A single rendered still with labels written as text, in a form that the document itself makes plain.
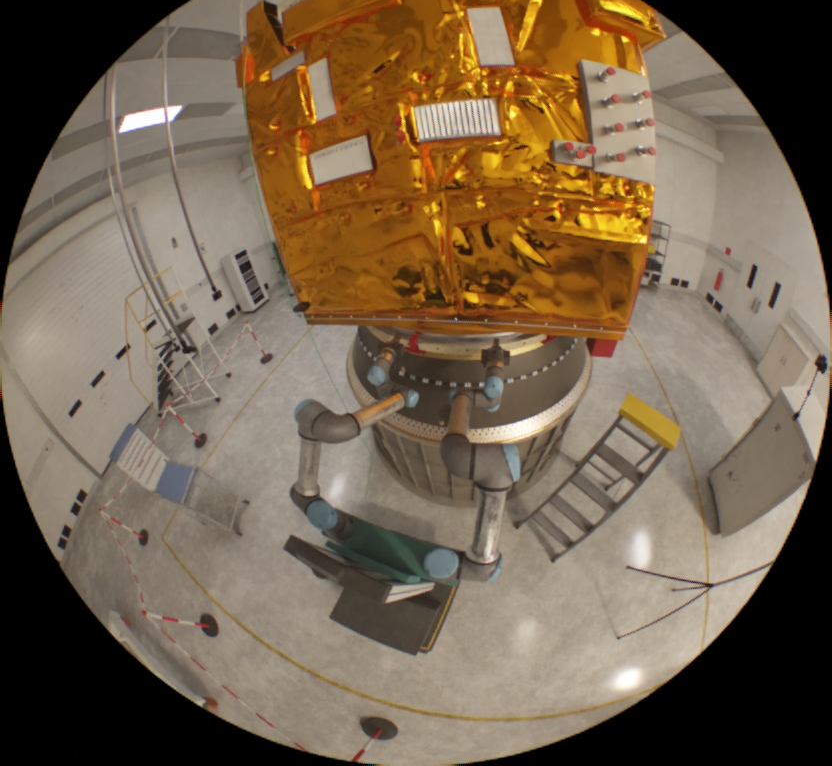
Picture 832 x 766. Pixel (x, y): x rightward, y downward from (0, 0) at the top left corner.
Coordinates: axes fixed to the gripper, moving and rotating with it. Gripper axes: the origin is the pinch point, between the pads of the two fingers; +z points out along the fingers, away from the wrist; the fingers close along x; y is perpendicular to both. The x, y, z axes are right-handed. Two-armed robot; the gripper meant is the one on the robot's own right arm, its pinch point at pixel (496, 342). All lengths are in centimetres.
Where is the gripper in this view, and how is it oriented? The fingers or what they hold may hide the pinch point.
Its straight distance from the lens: 122.5
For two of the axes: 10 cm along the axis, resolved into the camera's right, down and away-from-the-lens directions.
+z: 2.8, -6.2, 7.3
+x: 9.5, 0.6, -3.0
